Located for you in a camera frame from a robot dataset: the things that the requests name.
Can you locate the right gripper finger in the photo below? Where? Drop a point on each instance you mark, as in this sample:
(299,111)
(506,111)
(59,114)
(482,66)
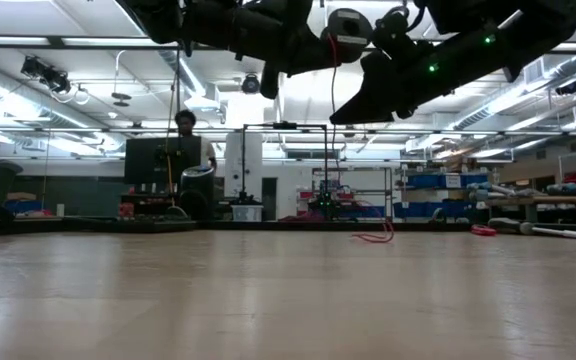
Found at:
(368,100)

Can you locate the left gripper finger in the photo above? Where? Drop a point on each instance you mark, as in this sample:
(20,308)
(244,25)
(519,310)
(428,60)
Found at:
(308,60)

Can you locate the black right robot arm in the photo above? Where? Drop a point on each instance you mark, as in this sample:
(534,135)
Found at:
(543,20)

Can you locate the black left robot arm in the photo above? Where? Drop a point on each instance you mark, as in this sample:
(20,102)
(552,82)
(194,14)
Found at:
(168,20)

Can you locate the grey wrapped bundle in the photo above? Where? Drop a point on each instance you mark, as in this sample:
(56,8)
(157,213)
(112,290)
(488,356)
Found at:
(570,189)
(505,191)

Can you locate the black ceiling disc fixture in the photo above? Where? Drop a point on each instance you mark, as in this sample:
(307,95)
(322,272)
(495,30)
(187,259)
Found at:
(121,96)

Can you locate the white plastic tub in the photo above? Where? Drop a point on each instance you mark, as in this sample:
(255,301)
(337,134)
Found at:
(247,213)

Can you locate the black monitor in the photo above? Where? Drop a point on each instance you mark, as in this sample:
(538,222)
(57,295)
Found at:
(143,160)

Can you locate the wooden workbench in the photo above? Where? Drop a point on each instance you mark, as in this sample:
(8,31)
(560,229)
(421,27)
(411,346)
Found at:
(568,201)

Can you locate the blue crate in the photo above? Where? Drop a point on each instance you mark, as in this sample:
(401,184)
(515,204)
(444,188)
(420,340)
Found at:
(20,207)

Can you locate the black round-lens ceiling camera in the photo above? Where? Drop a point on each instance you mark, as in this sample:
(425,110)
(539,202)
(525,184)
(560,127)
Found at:
(250,84)

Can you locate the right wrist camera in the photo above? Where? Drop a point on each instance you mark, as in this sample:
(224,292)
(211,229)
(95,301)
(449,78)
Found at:
(393,35)

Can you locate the black camera stand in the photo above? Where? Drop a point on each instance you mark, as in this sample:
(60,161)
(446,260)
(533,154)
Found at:
(288,125)

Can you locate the black table frame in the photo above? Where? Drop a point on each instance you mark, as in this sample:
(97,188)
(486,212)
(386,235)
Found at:
(268,226)

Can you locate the black ceiling camera rig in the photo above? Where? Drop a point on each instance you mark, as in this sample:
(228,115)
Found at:
(48,75)

